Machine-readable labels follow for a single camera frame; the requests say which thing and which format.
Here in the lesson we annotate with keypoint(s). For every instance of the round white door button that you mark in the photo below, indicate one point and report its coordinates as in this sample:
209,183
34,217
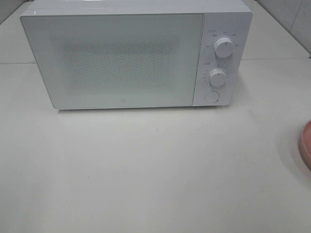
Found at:
212,97

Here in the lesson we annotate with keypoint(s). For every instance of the pink round plate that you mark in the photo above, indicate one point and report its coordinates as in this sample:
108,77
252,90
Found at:
305,144

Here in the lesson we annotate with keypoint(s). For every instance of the white microwave door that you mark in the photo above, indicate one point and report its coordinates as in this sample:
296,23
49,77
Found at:
116,61

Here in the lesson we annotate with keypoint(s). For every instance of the lower white dial knob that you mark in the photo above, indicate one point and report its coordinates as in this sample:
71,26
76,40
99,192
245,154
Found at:
217,77

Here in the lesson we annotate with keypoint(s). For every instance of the white dial knob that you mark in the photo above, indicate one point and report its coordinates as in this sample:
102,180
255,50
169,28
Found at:
217,77
223,47

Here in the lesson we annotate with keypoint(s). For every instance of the upper white dial knob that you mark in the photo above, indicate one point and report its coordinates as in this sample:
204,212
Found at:
223,47

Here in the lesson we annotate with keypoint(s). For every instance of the white microwave oven body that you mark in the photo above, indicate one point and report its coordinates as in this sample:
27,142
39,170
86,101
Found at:
230,18

